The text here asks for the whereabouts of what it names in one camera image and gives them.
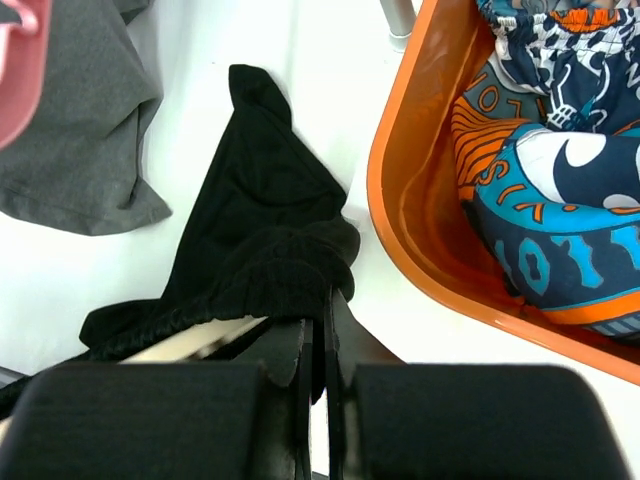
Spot metal clothes rack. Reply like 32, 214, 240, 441
380, 0, 423, 53

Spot black shorts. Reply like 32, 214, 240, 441
0, 63, 362, 421

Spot beige hanger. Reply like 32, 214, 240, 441
121, 316, 266, 364

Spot pink plastic hanger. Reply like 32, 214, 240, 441
1, 0, 53, 147

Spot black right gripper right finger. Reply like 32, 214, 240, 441
323, 291, 629, 479

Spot blue orange patterned shorts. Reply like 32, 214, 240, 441
452, 1, 639, 345

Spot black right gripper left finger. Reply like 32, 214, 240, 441
1, 320, 313, 479

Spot grey shorts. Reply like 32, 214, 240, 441
1, 0, 171, 236

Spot orange plastic basket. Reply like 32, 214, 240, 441
367, 1, 639, 384

